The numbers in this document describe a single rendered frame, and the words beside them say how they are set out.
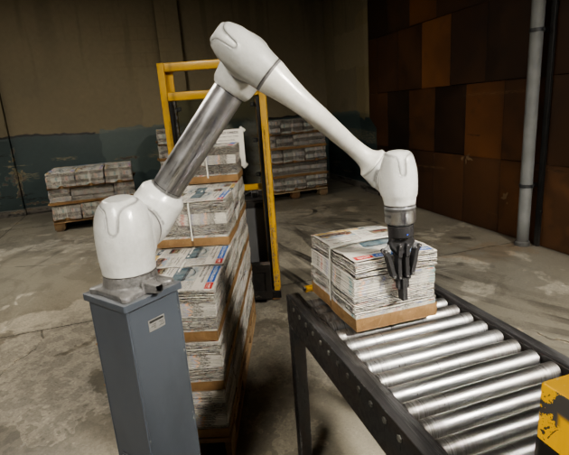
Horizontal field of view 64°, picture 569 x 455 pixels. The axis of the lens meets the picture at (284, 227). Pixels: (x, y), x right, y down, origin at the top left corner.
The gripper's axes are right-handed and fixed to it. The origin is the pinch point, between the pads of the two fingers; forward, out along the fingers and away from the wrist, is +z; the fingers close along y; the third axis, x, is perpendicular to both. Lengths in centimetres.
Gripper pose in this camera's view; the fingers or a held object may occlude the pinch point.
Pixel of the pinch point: (402, 288)
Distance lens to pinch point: 142.7
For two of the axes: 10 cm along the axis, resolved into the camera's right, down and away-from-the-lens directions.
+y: -9.5, 1.6, -2.7
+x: 3.0, 2.1, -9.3
